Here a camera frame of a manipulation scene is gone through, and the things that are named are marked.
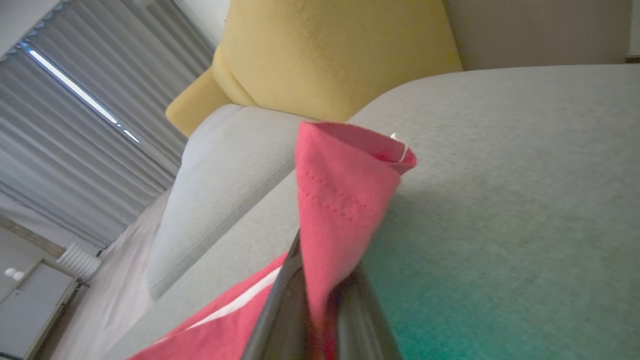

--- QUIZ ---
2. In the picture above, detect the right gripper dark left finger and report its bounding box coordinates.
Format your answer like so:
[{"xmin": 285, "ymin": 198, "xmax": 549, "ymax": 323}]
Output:
[{"xmin": 242, "ymin": 230, "xmax": 321, "ymax": 360}]

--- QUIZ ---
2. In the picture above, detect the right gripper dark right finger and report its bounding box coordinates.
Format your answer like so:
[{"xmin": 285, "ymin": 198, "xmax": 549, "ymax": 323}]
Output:
[{"xmin": 334, "ymin": 264, "xmax": 403, "ymax": 360}]

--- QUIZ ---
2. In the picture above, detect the red and white basketball jersey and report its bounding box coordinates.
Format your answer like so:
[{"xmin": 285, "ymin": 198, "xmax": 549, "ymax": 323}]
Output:
[{"xmin": 127, "ymin": 121, "xmax": 418, "ymax": 360}]

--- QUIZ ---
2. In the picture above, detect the long grey sofa seat cushion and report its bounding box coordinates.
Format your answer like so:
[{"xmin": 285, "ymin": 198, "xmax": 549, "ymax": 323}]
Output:
[{"xmin": 146, "ymin": 103, "xmax": 321, "ymax": 301}]

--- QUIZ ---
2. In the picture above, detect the large grey sofa seat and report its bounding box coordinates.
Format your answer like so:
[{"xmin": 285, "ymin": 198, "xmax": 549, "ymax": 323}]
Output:
[{"xmin": 102, "ymin": 64, "xmax": 640, "ymax": 360}]

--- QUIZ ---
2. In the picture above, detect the white ribbed floor pot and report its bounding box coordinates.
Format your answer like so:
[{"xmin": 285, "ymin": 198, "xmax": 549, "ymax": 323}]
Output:
[{"xmin": 56, "ymin": 243, "xmax": 102, "ymax": 284}]

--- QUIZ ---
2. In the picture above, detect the low grey and green cabinet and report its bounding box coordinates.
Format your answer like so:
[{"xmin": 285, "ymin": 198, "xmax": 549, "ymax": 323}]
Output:
[{"xmin": 0, "ymin": 257, "xmax": 81, "ymax": 360}]

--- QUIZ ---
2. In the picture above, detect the wide yellow sofa back cushion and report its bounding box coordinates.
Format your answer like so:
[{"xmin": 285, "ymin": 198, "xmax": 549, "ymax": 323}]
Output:
[{"xmin": 211, "ymin": 0, "xmax": 463, "ymax": 124}]

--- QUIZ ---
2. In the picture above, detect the grey pleated curtain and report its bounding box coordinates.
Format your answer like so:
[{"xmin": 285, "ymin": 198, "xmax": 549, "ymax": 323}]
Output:
[
  {"xmin": 0, "ymin": 47, "xmax": 177, "ymax": 251},
  {"xmin": 27, "ymin": 0, "xmax": 217, "ymax": 177}
]

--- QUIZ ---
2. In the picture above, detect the beige low partition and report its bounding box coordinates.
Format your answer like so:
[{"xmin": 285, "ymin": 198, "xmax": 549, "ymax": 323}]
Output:
[{"xmin": 442, "ymin": 0, "xmax": 640, "ymax": 72}]

